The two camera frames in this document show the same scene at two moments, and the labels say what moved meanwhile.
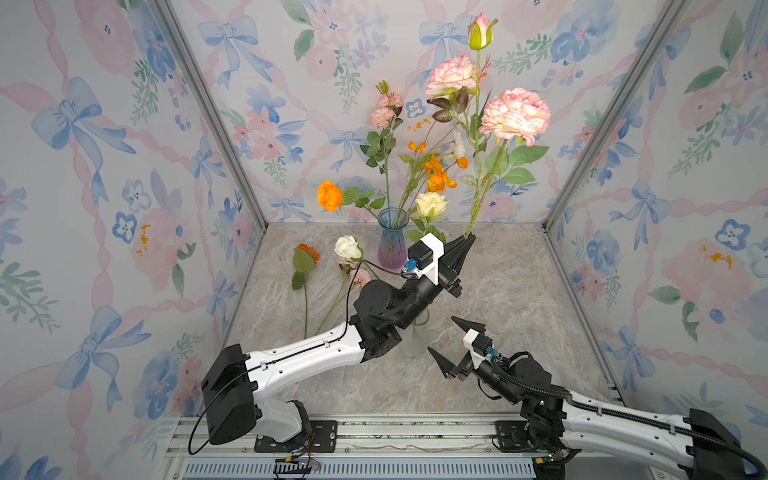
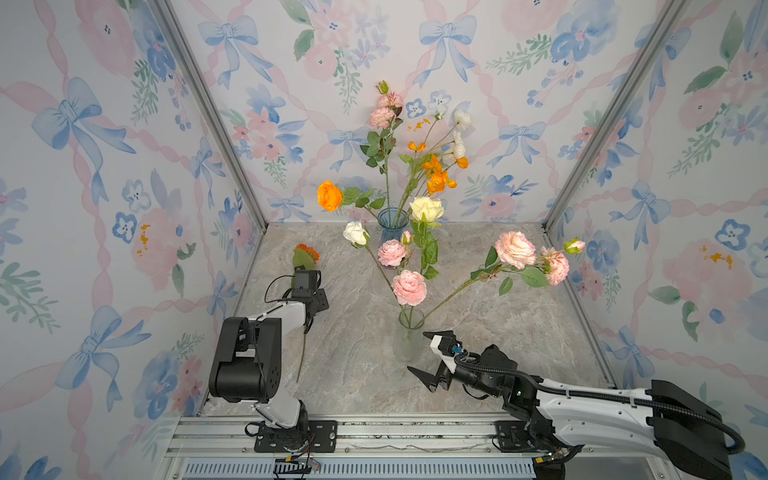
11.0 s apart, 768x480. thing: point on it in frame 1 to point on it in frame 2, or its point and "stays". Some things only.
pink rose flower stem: (380, 142) stays
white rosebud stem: (348, 250) to (391, 287)
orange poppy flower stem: (411, 184) to (437, 178)
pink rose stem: (361, 278) to (409, 311)
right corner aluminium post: (650, 45) stays
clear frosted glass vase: (415, 335) stays
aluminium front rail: (384, 451) stays
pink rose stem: (493, 123) to (515, 258)
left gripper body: (444, 283) to (319, 299)
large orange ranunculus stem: (331, 197) stays
